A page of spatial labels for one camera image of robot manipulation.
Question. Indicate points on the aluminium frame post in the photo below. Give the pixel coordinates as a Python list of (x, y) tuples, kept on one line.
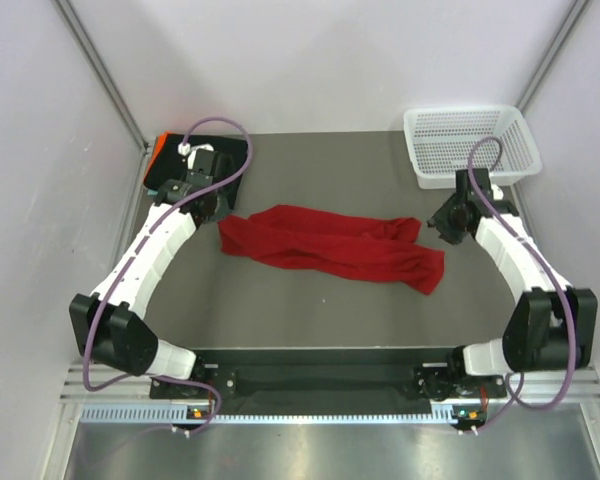
[(567, 25), (79, 32)]

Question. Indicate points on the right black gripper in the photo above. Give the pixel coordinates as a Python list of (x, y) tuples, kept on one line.
[(439, 221)]

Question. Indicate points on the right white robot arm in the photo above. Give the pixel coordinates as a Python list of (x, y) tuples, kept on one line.
[(552, 321)]

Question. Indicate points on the folded orange t shirt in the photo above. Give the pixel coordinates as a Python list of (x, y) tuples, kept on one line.
[(158, 166)]

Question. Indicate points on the grey slotted cable duct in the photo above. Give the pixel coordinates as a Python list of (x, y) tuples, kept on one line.
[(183, 414)]

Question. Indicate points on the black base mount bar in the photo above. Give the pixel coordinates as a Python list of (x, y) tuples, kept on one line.
[(328, 381)]

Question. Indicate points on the folded black t shirt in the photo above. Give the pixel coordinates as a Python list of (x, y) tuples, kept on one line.
[(210, 168)]

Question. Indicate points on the white plastic basket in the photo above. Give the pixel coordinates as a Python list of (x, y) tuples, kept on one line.
[(440, 139)]

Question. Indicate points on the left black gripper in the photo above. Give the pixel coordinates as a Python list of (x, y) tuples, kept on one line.
[(222, 211)]

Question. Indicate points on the red t shirt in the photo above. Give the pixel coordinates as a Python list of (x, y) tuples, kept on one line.
[(355, 248)]

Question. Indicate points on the right aluminium frame post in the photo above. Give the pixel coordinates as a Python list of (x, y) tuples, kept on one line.
[(567, 25)]

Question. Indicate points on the left aluminium frame post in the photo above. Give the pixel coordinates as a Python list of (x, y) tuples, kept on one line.
[(79, 32)]

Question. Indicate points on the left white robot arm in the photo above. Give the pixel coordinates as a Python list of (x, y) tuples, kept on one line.
[(108, 323)]

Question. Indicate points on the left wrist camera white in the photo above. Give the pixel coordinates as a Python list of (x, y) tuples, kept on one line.
[(189, 153)]

